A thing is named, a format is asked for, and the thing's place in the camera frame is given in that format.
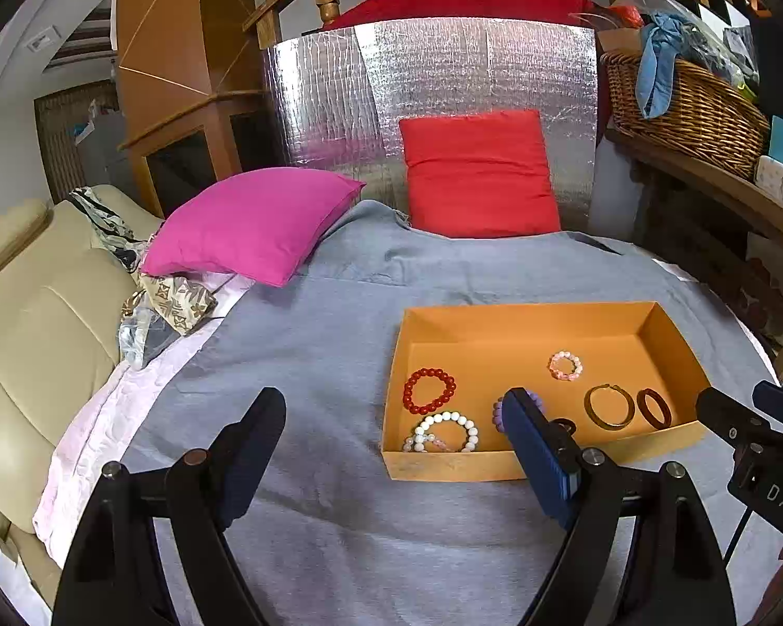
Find pale pink sheet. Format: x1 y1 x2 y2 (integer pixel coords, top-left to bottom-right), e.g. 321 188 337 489
31 270 255 568

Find silver foil sheet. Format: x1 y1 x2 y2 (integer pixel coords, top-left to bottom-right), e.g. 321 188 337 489
261 16 600 232

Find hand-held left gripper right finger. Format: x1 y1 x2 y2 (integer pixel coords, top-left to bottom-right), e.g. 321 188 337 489
501 387 738 626

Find wooden cabinet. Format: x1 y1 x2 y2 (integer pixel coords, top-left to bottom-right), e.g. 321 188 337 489
114 0 281 219

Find gold bangle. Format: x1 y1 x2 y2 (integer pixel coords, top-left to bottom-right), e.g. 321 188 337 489
584 383 635 431

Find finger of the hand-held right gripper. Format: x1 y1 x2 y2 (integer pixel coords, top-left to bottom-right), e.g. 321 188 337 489
752 379 783 432
695 387 769 452

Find beige sofa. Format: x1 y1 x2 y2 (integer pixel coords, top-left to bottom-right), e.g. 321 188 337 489
0 184 167 626

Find wooden shelf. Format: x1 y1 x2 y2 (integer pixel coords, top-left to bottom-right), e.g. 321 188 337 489
603 127 783 382

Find purple bead bracelet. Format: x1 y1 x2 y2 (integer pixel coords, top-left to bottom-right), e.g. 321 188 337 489
492 388 548 432

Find beige patterned cloth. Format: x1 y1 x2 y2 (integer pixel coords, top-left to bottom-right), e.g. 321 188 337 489
121 272 219 336

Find red bead bracelet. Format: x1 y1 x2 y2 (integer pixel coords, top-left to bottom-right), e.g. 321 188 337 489
402 368 458 416

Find pink bead bracelet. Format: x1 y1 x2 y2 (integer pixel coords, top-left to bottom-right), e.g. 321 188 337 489
549 351 583 382

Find wicker basket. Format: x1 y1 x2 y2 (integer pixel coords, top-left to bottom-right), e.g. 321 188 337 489
600 49 772 182

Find white wall switch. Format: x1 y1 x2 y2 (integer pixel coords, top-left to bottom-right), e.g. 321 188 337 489
26 25 63 54

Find red cushion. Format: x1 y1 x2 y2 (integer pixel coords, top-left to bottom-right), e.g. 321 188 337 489
398 110 562 239

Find black and white patterned scarf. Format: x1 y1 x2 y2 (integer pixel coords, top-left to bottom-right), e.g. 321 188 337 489
68 186 164 271

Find woven brown door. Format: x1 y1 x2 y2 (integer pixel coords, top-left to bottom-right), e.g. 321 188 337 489
34 81 128 204

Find pink cushion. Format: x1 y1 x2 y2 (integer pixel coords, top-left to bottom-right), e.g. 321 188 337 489
140 167 366 288

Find crumpled plastic bag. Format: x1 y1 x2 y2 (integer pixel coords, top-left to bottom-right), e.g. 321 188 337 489
584 0 680 33

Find blue cloth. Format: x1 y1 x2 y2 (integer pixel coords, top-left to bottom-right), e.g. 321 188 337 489
636 11 693 119

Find clear plastic bag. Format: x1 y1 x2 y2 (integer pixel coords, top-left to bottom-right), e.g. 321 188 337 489
117 306 187 369

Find white bead bracelet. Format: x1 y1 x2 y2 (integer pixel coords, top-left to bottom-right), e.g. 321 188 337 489
402 411 481 454

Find orange cardboard box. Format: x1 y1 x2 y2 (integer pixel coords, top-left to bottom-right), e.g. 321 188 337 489
380 301 712 484

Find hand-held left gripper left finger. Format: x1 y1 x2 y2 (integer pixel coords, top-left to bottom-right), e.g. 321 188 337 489
52 387 288 626

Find black cable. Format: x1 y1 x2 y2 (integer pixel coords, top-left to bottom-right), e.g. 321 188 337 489
723 507 753 568

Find dark red bangle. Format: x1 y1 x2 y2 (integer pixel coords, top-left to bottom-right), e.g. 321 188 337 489
637 388 673 430

